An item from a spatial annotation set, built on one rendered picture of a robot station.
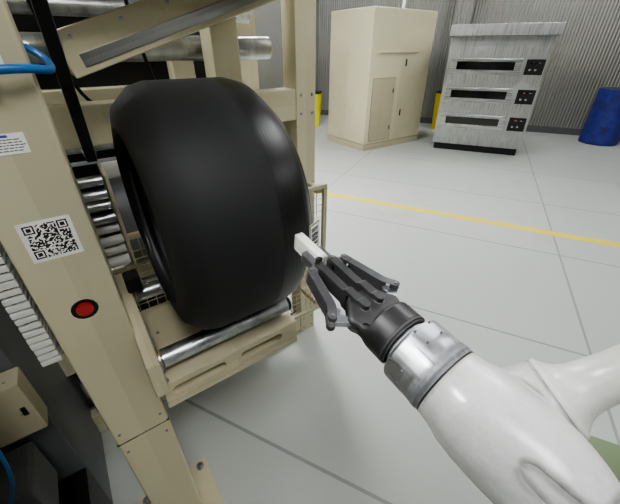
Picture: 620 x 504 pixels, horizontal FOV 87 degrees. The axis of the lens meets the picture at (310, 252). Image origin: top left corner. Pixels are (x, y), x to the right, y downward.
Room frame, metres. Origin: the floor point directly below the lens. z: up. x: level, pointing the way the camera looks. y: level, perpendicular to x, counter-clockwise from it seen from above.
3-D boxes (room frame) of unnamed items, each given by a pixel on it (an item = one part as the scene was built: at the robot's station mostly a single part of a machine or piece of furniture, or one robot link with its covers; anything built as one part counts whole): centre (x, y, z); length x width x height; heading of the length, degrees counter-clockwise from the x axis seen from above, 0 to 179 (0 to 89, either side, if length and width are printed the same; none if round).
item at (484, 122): (5.93, -2.89, 0.89); 1.40 x 1.07 x 1.79; 67
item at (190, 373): (0.60, 0.21, 0.84); 0.36 x 0.09 x 0.06; 126
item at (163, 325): (0.71, 0.29, 0.80); 0.37 x 0.36 x 0.02; 36
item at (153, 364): (0.61, 0.43, 0.90); 0.40 x 0.03 x 0.10; 36
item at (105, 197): (0.89, 0.69, 1.05); 0.20 x 0.15 x 0.30; 126
